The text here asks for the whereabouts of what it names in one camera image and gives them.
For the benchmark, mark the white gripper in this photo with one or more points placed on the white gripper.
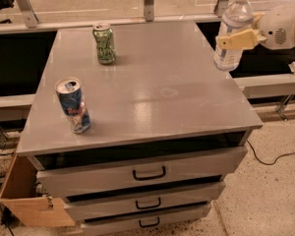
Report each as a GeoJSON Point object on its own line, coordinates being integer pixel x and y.
{"type": "Point", "coordinates": [277, 27]}

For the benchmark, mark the clear blue plastic water bottle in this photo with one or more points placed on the clear blue plastic water bottle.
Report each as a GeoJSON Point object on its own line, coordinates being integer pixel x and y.
{"type": "Point", "coordinates": [237, 17]}

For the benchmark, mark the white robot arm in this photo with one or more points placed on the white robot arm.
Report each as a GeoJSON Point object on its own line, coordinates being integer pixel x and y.
{"type": "Point", "coordinates": [274, 30]}

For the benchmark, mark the green soda can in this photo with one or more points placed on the green soda can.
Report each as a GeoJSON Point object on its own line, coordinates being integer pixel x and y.
{"type": "Point", "coordinates": [104, 38]}

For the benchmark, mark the blue Red Bull can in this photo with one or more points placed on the blue Red Bull can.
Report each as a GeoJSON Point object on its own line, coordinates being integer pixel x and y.
{"type": "Point", "coordinates": [72, 101]}

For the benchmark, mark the right grey bench ledge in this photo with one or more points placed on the right grey bench ledge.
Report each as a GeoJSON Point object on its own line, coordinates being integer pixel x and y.
{"type": "Point", "coordinates": [267, 86]}

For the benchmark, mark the grey bench ledge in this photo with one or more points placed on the grey bench ledge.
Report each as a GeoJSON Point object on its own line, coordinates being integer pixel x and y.
{"type": "Point", "coordinates": [267, 86]}
{"type": "Point", "coordinates": [15, 107]}

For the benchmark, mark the grey drawer cabinet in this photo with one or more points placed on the grey drawer cabinet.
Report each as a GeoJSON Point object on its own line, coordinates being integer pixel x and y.
{"type": "Point", "coordinates": [162, 96]}

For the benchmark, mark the top grey drawer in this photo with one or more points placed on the top grey drawer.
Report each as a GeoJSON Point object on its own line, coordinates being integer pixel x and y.
{"type": "Point", "coordinates": [97, 178]}

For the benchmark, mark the grey drawer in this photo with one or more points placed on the grey drawer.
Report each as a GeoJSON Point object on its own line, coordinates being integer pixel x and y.
{"type": "Point", "coordinates": [145, 220]}
{"type": "Point", "coordinates": [97, 178]}
{"type": "Point", "coordinates": [145, 201]}

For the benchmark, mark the bottom grey drawer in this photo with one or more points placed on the bottom grey drawer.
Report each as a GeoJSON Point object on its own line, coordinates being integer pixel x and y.
{"type": "Point", "coordinates": [145, 220]}

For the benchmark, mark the middle grey drawer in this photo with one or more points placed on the middle grey drawer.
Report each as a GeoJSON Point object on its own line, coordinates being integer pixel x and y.
{"type": "Point", "coordinates": [145, 201]}

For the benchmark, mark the left grey bench ledge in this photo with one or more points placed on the left grey bench ledge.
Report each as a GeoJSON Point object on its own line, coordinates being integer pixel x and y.
{"type": "Point", "coordinates": [15, 107]}

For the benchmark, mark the wooden side panel box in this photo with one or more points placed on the wooden side panel box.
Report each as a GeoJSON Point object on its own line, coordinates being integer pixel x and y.
{"type": "Point", "coordinates": [19, 195]}

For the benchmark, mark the metal window railing frame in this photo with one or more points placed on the metal window railing frame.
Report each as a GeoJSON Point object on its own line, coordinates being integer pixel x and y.
{"type": "Point", "coordinates": [44, 15]}

